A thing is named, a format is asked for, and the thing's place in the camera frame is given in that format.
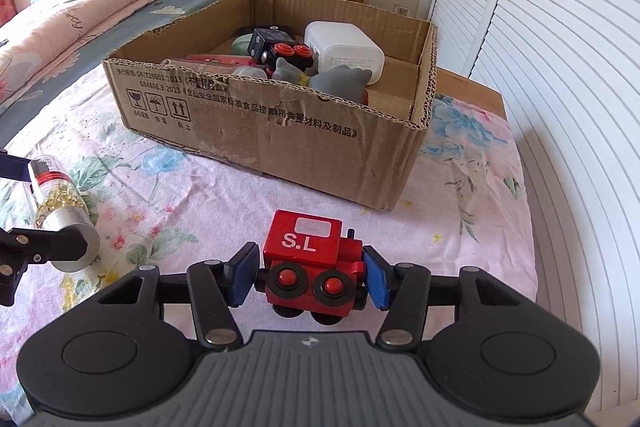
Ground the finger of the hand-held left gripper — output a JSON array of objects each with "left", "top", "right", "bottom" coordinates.
[
  {"left": 0, "top": 149, "right": 33, "bottom": 182},
  {"left": 0, "top": 222, "right": 91, "bottom": 308}
]

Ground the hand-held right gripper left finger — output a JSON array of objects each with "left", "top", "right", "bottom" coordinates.
[{"left": 97, "top": 242, "right": 261, "bottom": 352}]

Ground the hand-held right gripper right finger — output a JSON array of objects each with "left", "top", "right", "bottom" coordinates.
[{"left": 362, "top": 247, "right": 523, "bottom": 352}]

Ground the clear bottle of gold capsules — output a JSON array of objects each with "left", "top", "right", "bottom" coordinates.
[{"left": 27, "top": 155, "right": 101, "bottom": 273}]

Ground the red toy train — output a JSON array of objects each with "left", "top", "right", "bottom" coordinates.
[{"left": 255, "top": 209, "right": 371, "bottom": 325}]

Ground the cardboard box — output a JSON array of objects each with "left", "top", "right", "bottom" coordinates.
[{"left": 102, "top": 0, "right": 439, "bottom": 214}]

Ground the grey cat toy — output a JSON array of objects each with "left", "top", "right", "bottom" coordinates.
[{"left": 270, "top": 57, "right": 373, "bottom": 105}]

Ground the red card box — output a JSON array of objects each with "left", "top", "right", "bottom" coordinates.
[{"left": 162, "top": 53, "right": 247, "bottom": 78}]

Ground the dark blue toy train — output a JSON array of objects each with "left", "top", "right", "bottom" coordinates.
[{"left": 250, "top": 27, "right": 316, "bottom": 75}]

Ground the floral printed sheet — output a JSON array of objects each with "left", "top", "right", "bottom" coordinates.
[{"left": 0, "top": 57, "right": 538, "bottom": 427}]

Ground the pink quilt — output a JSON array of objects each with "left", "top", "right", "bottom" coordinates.
[{"left": 0, "top": 0, "right": 187, "bottom": 108}]

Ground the blue bed sheet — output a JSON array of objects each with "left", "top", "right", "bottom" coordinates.
[{"left": 0, "top": 0, "right": 248, "bottom": 142}]

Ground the teal oval case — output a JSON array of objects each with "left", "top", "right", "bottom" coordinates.
[{"left": 231, "top": 34, "right": 254, "bottom": 58}]

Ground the white plastic container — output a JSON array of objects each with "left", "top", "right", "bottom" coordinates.
[{"left": 304, "top": 21, "right": 386, "bottom": 85}]

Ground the wide white louvered door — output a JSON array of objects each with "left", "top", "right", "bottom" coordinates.
[{"left": 470, "top": 0, "right": 640, "bottom": 427}]

